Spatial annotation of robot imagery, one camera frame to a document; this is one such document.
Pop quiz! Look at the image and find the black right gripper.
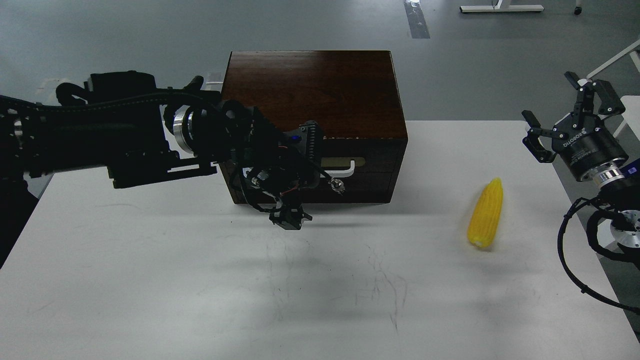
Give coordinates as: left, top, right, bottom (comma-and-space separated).
521, 71, 629, 182

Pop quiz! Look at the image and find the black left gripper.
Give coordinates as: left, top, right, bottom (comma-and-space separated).
220, 100, 346, 230

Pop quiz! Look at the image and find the wooden drawer with white handle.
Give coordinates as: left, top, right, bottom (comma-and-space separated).
220, 137, 399, 203

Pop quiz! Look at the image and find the yellow corn cob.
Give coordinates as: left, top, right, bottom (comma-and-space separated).
466, 177, 504, 249

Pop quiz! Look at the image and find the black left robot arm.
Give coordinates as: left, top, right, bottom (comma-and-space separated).
0, 70, 345, 263

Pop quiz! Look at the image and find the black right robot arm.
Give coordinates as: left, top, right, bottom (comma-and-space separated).
521, 71, 639, 314

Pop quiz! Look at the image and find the dark wooden drawer cabinet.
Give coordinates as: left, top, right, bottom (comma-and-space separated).
220, 50, 409, 205

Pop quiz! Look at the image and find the white rolling table leg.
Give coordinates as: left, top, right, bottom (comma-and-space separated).
585, 39, 640, 80

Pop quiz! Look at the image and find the grey floor tape strip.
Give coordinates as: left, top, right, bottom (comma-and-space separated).
403, 0, 431, 39

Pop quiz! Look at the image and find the white desk frame base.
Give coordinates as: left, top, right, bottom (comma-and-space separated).
459, 0, 545, 14

